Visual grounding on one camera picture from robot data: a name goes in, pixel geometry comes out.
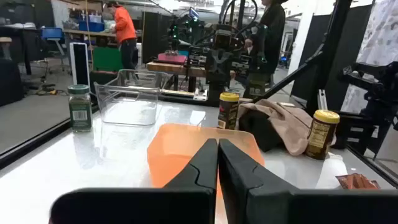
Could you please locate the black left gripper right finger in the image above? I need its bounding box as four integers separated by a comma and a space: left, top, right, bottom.
218, 138, 398, 224

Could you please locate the blue chair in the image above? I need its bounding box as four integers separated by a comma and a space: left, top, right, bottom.
40, 27, 72, 75

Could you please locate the black metal stand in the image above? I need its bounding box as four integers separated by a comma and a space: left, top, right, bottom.
333, 61, 398, 161

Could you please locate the white tower fan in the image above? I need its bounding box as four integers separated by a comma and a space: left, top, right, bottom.
68, 42, 91, 94

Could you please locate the pink tray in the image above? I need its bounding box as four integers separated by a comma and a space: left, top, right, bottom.
157, 52, 188, 65

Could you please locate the clear plastic bin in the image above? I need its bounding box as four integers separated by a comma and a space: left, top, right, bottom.
93, 68, 170, 126

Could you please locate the green crate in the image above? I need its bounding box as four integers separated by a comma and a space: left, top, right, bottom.
93, 46, 124, 73

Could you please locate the white patterned curtain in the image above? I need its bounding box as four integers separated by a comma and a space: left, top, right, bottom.
340, 0, 398, 114

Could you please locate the black cloth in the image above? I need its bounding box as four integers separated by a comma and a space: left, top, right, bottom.
238, 110, 285, 153

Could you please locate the blue storage crate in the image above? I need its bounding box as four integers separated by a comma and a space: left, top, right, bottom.
78, 20, 106, 34

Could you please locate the wooden background table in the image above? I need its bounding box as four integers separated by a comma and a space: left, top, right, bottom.
146, 61, 208, 93

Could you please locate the yellow-lid brown spice jar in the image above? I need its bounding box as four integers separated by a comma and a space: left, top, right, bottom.
304, 109, 341, 161
216, 91, 241, 131

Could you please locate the green-lid glass spice jar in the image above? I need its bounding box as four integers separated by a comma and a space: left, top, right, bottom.
67, 84, 93, 133

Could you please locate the person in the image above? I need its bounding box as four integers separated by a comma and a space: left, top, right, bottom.
106, 2, 139, 71
244, 0, 287, 76

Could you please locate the orange-brown spice packet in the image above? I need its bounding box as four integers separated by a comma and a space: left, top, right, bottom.
335, 172, 381, 190

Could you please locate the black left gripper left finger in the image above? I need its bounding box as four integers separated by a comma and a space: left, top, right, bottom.
49, 138, 219, 224

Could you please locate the beige cloth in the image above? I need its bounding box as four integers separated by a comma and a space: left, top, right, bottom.
237, 98, 338, 157

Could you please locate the long wooden workbench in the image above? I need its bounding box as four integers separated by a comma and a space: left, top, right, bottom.
62, 28, 142, 40

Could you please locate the orange plastic bin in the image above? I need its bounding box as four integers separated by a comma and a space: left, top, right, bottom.
146, 123, 266, 224

